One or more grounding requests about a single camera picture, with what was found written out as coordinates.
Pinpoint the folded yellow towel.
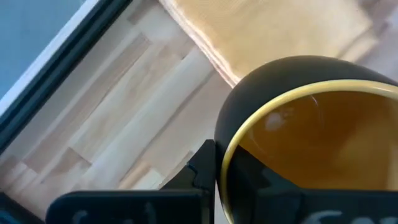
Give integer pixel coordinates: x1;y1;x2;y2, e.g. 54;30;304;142
157;0;379;88

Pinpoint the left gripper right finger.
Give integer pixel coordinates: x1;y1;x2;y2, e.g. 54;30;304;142
228;145;398;224

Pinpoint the black mug yellow inside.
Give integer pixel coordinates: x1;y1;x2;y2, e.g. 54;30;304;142
213;55;398;224

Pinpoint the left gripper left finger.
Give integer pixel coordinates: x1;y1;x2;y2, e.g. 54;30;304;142
45;139;217;224

